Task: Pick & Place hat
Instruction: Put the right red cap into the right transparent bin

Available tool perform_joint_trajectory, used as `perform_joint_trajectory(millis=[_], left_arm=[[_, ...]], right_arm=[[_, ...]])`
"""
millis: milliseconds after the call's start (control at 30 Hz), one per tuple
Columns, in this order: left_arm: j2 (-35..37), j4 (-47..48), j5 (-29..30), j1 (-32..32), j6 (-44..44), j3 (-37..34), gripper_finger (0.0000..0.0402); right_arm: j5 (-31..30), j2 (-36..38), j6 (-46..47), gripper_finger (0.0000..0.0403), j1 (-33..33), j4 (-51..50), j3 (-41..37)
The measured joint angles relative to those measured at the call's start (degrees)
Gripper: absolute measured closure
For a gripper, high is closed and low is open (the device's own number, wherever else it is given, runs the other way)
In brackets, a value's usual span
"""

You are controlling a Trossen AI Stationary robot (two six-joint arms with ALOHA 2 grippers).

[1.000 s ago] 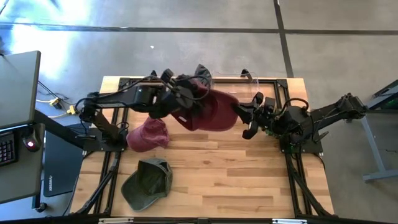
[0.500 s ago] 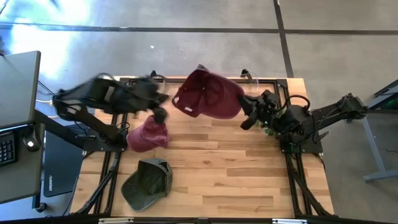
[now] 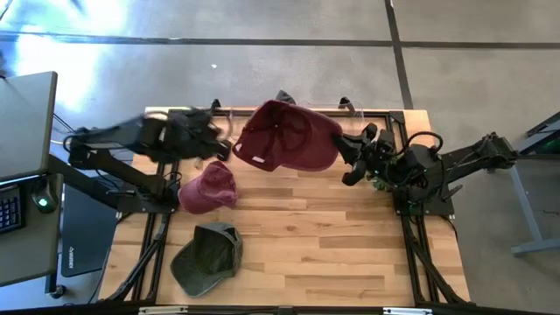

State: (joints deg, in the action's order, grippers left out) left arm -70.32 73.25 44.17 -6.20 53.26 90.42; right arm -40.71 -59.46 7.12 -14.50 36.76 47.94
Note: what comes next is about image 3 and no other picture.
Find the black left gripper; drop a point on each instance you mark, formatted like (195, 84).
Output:
(188, 133)

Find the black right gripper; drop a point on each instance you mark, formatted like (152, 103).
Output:
(376, 159)

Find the maroon baseball cap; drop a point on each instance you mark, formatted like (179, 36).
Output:
(210, 188)
(289, 137)

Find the dark grey baseball cap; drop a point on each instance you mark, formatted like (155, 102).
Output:
(285, 97)

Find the olive green baseball cap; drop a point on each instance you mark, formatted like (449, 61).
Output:
(207, 258)

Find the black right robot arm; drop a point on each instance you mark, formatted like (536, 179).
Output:
(455, 164)

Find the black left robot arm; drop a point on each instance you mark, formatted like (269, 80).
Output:
(109, 140)

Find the black clamp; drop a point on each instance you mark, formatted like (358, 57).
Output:
(346, 105)
(215, 104)

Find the green plant in white pot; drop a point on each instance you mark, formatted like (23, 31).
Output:
(381, 184)

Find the black computer case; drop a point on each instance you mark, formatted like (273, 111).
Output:
(87, 232)

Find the black mouse with green light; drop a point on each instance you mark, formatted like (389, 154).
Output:
(43, 197)

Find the grey metal table leg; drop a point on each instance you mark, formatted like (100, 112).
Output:
(531, 210)

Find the black stand with green light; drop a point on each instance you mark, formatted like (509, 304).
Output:
(544, 133)

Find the grey monitor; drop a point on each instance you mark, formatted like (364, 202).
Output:
(26, 122)

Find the grey side desk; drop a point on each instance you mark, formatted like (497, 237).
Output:
(30, 249)

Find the black keyboard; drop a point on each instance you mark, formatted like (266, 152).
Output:
(9, 210)

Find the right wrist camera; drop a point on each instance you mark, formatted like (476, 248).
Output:
(386, 139)

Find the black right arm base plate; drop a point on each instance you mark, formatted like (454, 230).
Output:
(431, 207)

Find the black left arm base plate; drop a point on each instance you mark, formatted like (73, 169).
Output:
(144, 205)

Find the silver bracket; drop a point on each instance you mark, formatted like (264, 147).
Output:
(162, 310)
(407, 311)

